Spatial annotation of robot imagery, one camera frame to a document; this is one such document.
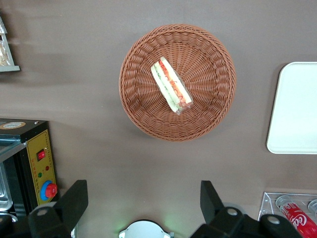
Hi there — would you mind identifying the red emergency stop button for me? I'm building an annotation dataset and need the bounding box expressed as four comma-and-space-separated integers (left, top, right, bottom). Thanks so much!
40, 180, 58, 201

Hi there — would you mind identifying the clear acrylic box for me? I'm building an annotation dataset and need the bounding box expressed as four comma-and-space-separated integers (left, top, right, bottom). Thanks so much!
257, 192, 317, 238

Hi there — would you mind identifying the plastic-wrapped triangle sandwich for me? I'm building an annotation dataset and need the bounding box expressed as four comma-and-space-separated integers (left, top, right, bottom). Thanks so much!
150, 56, 194, 116

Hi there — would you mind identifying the grey snack display shelf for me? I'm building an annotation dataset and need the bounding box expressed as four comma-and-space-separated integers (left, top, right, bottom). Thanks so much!
0, 15, 21, 73

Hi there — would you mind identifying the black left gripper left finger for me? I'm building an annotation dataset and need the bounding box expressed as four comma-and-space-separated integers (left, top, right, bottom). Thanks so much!
28, 179, 89, 238

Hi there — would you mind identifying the black appliance with yellow panel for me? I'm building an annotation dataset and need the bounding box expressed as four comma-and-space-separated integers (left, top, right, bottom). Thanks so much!
0, 118, 59, 220

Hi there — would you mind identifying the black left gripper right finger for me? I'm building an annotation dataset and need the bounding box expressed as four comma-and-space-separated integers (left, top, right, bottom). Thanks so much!
189, 180, 303, 238

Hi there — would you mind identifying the stainless steel tray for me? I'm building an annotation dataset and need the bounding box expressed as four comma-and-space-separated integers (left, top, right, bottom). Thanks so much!
0, 162, 13, 212

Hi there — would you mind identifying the red cola can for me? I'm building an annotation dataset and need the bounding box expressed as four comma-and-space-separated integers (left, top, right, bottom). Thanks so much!
279, 201, 317, 238

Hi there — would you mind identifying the white rectangular plastic tray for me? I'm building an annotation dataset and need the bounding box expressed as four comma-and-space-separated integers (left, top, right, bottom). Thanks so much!
266, 61, 317, 155

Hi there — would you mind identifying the brown round wicker basket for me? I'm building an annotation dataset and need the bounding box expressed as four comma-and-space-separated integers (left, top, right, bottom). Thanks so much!
118, 23, 237, 142

